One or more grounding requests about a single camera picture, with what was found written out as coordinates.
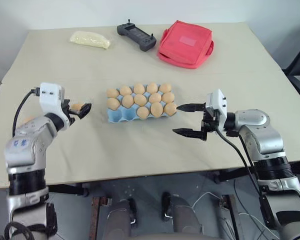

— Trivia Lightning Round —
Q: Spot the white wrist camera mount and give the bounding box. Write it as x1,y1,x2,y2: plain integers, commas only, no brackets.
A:
38,81,71,131
205,88,228,132

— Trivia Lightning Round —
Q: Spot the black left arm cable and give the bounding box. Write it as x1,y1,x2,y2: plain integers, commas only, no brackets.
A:
11,86,42,138

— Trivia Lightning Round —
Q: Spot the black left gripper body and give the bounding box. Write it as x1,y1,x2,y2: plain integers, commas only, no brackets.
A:
61,104,78,126

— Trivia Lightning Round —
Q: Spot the dark grey rounded leg cover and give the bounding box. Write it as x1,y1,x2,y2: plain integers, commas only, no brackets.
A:
160,191,205,240
106,198,138,240

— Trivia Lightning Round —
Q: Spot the white floor cable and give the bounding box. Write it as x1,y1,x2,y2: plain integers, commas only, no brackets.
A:
190,190,225,210

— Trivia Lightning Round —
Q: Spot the rusty metal bar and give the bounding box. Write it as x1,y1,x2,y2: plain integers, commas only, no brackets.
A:
90,195,103,240
220,194,241,240

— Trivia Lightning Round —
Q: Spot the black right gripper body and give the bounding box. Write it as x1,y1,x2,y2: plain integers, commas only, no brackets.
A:
200,109,222,142

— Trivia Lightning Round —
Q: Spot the red fabric bag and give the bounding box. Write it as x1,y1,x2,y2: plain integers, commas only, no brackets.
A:
156,19,215,71

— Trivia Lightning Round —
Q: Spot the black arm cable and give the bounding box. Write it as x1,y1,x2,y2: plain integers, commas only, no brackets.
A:
11,86,42,138
214,128,265,199

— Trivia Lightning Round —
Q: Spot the black handheld remote controller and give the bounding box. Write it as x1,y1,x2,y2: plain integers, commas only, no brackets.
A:
116,18,158,53

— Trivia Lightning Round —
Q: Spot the clear bag of pale grains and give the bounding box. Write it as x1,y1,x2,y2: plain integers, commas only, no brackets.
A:
69,30,113,51

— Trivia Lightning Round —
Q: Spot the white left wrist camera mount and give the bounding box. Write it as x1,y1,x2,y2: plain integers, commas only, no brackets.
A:
38,81,71,131

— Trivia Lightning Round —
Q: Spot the light blue egg carton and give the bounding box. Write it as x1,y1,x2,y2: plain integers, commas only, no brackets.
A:
105,84,178,124

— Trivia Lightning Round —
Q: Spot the brown egg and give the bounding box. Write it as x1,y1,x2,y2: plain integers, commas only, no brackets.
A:
159,82,173,93
163,102,178,117
148,92,163,104
150,102,164,117
69,102,85,112
106,97,121,111
146,82,159,94
137,106,151,120
121,94,135,108
161,91,176,104
134,93,148,107
106,87,120,99
119,85,133,96
133,83,146,95

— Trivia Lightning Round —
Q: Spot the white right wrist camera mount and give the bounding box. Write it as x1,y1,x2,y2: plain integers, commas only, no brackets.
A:
205,88,228,132

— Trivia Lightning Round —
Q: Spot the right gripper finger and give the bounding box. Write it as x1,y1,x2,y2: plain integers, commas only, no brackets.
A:
172,127,204,141
176,102,207,113

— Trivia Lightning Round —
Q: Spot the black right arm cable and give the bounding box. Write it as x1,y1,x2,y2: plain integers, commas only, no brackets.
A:
214,128,265,199

